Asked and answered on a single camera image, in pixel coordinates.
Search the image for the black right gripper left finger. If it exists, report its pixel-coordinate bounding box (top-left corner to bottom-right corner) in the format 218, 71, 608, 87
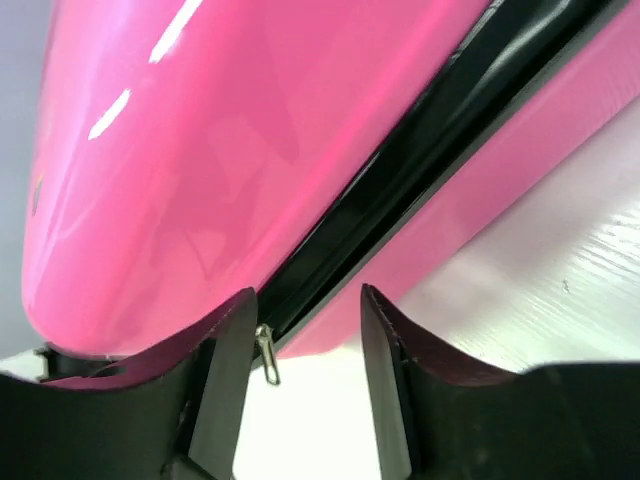
1, 288, 258, 479

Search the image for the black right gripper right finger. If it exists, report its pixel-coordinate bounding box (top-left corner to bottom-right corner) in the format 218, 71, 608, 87
360, 285, 639, 479

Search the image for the pink hard-shell suitcase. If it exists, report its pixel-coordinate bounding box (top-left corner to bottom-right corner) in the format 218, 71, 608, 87
22, 1, 639, 385

